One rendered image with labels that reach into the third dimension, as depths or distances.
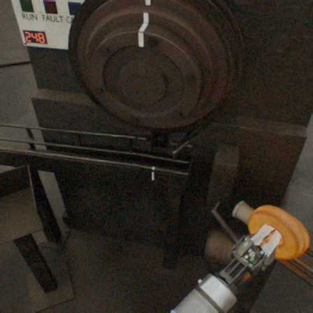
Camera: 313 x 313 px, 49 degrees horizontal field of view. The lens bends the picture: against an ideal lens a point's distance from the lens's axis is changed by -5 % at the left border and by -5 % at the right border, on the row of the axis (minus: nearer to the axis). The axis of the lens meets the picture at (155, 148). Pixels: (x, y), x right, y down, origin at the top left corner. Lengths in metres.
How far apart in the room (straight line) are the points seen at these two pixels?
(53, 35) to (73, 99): 0.24
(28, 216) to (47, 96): 0.43
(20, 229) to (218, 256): 0.68
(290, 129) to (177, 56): 0.52
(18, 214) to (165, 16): 0.85
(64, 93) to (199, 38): 0.62
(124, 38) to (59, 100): 0.52
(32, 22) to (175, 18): 0.52
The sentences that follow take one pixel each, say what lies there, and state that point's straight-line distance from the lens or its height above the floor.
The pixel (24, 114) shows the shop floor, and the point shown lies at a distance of 2.74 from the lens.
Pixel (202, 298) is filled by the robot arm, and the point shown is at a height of 0.83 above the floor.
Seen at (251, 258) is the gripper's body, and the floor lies 0.87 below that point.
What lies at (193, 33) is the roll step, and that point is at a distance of 0.84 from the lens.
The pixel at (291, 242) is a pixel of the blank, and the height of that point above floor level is 0.85.
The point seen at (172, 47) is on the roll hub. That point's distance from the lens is 0.80.
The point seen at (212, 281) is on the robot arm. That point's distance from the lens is 0.85.
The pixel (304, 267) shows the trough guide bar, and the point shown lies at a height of 0.69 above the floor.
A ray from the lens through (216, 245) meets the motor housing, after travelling 1.27.
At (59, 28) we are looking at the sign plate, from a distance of 1.16.
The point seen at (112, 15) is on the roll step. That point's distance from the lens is 0.88.
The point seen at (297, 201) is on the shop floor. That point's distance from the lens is 2.15.
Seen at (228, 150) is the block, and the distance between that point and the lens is 1.16.
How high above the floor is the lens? 1.61
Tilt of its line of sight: 45 degrees down
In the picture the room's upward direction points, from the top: 1 degrees counter-clockwise
